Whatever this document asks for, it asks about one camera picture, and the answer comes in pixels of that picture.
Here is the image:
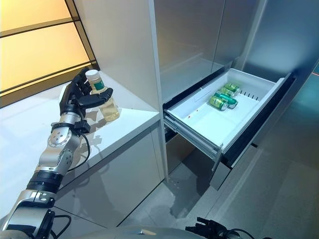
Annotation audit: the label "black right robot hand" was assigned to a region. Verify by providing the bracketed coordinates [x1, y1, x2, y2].
[185, 217, 226, 239]

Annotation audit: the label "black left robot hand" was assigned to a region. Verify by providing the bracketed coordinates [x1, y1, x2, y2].
[59, 68, 115, 118]

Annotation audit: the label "tea bottle with white cap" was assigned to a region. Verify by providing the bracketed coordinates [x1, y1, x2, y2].
[85, 69, 121, 122]

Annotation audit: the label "white fridge drawer steel front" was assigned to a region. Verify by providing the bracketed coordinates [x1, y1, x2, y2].
[163, 67, 297, 191]

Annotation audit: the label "stainless steel fridge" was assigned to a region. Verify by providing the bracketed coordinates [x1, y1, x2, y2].
[148, 0, 300, 192]

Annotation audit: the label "grey cabinet with white counter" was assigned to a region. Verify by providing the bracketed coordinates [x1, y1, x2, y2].
[0, 70, 165, 236]

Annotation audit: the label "light green drink can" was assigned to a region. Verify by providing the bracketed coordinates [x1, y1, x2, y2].
[222, 83, 242, 95]
[208, 96, 229, 111]

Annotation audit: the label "dark green drink can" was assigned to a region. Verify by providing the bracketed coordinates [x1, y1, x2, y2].
[214, 90, 236, 100]
[225, 97, 239, 110]

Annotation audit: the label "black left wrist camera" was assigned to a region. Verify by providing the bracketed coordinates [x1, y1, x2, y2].
[73, 120, 90, 136]

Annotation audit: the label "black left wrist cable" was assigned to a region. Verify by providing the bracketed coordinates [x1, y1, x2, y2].
[66, 133, 91, 172]

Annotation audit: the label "orange lit window dark frame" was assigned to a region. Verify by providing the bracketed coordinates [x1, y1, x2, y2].
[0, 0, 100, 109]

